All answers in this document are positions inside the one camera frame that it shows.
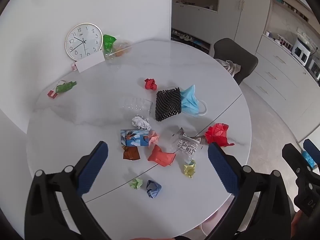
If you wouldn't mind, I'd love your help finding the row of shoes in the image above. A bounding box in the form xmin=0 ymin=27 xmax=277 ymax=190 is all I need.
xmin=172 ymin=29 xmax=210 ymax=54

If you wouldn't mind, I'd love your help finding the pink paper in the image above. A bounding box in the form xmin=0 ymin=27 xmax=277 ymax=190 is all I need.
xmin=148 ymin=129 xmax=160 ymax=148

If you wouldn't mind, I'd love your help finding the orange-red paper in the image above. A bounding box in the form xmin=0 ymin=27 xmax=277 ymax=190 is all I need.
xmin=147 ymin=144 xmax=177 ymax=167

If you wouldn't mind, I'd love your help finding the blue face mask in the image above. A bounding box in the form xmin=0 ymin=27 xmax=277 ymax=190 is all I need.
xmin=179 ymin=84 xmax=208 ymax=117

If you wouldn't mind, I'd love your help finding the white countertop oven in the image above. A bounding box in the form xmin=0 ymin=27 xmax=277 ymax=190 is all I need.
xmin=291 ymin=36 xmax=314 ymax=66

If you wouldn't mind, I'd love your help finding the green plastic bag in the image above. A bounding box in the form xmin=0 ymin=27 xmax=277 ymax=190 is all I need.
xmin=103 ymin=34 xmax=117 ymax=54

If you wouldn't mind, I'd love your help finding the round white wall clock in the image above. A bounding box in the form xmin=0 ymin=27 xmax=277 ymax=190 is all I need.
xmin=65 ymin=23 xmax=104 ymax=61

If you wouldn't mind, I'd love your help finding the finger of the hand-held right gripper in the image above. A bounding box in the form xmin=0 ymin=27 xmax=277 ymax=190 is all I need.
xmin=282 ymin=143 xmax=316 ymax=180
xmin=303 ymin=139 xmax=320 ymax=167

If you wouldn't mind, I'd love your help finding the dark grey chair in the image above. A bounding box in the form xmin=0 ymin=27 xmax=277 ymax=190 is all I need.
xmin=213 ymin=38 xmax=259 ymax=85

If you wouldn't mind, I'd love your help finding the white card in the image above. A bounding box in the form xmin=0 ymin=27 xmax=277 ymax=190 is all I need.
xmin=75 ymin=51 xmax=105 ymax=73

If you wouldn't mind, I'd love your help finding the red and white box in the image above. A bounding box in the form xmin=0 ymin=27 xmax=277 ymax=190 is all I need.
xmin=47 ymin=80 xmax=66 ymax=100

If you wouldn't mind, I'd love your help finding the wall shelf with books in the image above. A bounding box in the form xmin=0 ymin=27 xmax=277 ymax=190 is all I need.
xmin=271 ymin=0 xmax=313 ymax=24

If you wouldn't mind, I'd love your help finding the clear labelled plastic wrapper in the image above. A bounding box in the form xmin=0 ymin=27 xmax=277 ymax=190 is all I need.
xmin=172 ymin=127 xmax=208 ymax=164

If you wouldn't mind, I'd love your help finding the green paper ball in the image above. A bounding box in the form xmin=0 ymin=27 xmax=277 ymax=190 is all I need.
xmin=129 ymin=177 xmax=143 ymax=189

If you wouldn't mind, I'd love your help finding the yellow-green paper ball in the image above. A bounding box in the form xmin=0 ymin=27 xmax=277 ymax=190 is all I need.
xmin=183 ymin=160 xmax=196 ymax=178

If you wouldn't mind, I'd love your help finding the beige cloth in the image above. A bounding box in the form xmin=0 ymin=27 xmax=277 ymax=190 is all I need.
xmin=215 ymin=59 xmax=242 ymax=77

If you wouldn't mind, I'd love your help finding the white dish rack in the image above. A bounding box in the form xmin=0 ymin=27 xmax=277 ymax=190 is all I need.
xmin=275 ymin=34 xmax=293 ymax=53

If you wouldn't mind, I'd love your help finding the blue printed carton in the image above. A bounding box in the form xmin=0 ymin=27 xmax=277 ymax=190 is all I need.
xmin=120 ymin=129 xmax=150 ymax=147

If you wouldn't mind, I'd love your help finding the grey drawer cabinet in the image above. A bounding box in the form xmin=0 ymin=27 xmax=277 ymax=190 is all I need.
xmin=246 ymin=34 xmax=320 ymax=140

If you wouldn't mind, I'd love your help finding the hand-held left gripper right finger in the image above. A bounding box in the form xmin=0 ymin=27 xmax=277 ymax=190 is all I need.
xmin=205 ymin=142 xmax=292 ymax=240

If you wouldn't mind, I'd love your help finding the small red paper ball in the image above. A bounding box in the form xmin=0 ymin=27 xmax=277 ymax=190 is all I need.
xmin=144 ymin=78 xmax=158 ymax=90

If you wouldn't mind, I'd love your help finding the large red paper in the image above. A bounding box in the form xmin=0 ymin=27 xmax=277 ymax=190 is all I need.
xmin=205 ymin=123 xmax=235 ymax=147

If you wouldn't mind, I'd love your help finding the brown wrapper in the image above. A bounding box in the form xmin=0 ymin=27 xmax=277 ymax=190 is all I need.
xmin=122 ymin=145 xmax=141 ymax=160

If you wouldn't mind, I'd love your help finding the clear plastic food container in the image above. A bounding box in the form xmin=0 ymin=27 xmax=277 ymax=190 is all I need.
xmin=105 ymin=39 xmax=132 ymax=60

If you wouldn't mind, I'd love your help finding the black foam net sleeve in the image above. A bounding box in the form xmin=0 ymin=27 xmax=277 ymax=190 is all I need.
xmin=155 ymin=87 xmax=182 ymax=122

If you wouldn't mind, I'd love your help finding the blue plastic bag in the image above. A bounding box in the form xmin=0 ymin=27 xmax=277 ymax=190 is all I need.
xmin=301 ymin=150 xmax=317 ymax=167

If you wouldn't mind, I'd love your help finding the green bottle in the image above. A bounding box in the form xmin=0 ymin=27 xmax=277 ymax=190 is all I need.
xmin=55 ymin=81 xmax=77 ymax=93

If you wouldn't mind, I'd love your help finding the tall grey cabinet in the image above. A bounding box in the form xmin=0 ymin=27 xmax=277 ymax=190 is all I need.
xmin=171 ymin=0 xmax=273 ymax=55

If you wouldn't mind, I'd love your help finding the blue paper ball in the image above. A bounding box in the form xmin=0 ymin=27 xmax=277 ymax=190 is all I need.
xmin=146 ymin=179 xmax=162 ymax=199

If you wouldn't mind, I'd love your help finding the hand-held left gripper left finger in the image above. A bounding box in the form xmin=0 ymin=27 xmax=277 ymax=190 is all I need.
xmin=24 ymin=141 xmax=112 ymax=240

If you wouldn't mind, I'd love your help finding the dark countertop appliance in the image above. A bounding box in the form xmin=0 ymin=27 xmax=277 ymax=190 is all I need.
xmin=309 ymin=55 xmax=320 ymax=80

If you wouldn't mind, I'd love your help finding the white paper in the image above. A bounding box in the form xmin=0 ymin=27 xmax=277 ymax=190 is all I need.
xmin=132 ymin=116 xmax=152 ymax=130

